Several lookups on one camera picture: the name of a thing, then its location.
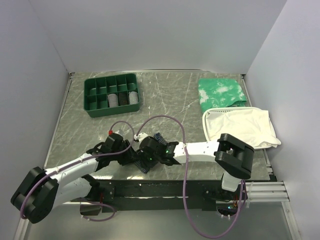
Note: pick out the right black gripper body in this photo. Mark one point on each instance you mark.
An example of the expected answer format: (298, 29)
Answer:
(148, 161)

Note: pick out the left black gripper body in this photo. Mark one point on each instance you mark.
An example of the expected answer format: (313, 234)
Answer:
(123, 158)

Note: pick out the navy striped underwear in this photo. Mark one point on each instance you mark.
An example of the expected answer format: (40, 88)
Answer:
(144, 162)

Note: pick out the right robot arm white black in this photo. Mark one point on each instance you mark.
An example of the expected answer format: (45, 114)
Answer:
(229, 152)

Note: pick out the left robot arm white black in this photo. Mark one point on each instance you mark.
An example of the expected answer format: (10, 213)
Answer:
(43, 190)

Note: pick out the green compartment organizer tray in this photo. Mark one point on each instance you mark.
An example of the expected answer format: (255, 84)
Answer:
(95, 101)

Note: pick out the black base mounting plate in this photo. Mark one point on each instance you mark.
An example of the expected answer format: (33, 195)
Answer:
(142, 195)

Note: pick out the green white tie-dye cloth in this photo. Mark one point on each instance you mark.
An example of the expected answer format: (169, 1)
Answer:
(220, 93)

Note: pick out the white perforated laundry basket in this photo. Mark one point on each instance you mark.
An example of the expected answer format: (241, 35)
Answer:
(237, 121)

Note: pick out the white cloth in basket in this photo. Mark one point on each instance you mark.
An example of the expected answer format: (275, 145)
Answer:
(266, 136)

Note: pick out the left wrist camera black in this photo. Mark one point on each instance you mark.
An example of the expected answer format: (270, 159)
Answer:
(113, 141)

